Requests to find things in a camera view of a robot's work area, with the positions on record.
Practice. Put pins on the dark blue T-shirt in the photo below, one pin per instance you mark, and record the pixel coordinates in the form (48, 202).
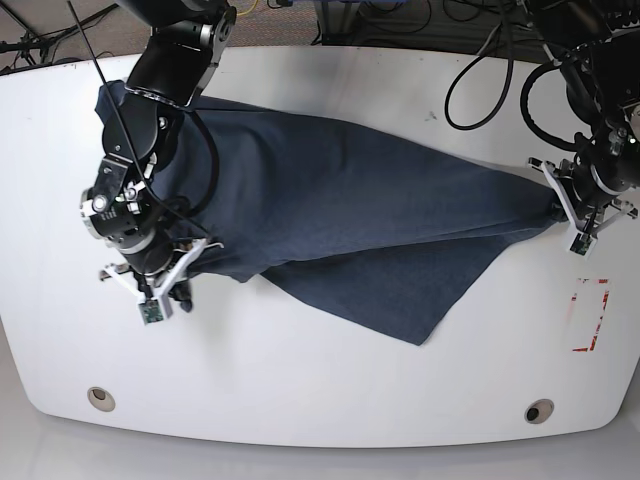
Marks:
(364, 225)

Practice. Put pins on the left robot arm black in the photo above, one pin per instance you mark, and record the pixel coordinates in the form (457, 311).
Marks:
(595, 47)

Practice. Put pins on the red tape rectangle marking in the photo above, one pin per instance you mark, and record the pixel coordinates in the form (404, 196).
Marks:
(586, 313)

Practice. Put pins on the left table cable grommet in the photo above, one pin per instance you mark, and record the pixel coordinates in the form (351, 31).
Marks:
(101, 399)

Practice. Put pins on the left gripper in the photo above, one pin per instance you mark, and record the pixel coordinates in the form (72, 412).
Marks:
(589, 205)

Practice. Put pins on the right table cable grommet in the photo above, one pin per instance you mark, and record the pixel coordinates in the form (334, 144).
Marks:
(539, 411)

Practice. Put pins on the black tripod legs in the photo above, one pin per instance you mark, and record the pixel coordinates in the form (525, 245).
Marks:
(34, 47)

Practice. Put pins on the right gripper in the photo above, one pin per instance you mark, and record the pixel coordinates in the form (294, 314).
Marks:
(151, 266)

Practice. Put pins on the table cable grommet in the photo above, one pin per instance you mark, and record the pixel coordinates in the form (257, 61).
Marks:
(101, 399)
(539, 411)

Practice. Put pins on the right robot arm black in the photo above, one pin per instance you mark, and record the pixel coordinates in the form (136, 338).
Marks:
(158, 238)

